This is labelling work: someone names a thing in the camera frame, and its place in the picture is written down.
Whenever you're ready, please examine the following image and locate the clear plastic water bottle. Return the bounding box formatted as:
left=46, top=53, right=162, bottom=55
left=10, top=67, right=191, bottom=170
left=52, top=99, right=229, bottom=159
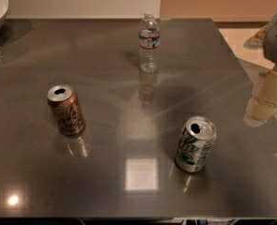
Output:
left=138, top=10, right=160, bottom=73

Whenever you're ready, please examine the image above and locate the green white 7up can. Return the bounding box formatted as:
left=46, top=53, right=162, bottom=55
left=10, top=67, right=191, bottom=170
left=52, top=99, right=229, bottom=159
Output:
left=175, top=116, right=217, bottom=173

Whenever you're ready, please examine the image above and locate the orange LaCroix can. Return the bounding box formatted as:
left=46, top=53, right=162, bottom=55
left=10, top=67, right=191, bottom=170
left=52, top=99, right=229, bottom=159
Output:
left=47, top=84, right=85, bottom=136

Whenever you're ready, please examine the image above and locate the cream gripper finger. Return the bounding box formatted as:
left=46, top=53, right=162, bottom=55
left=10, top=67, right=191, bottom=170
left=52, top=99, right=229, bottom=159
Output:
left=244, top=65, right=277, bottom=128

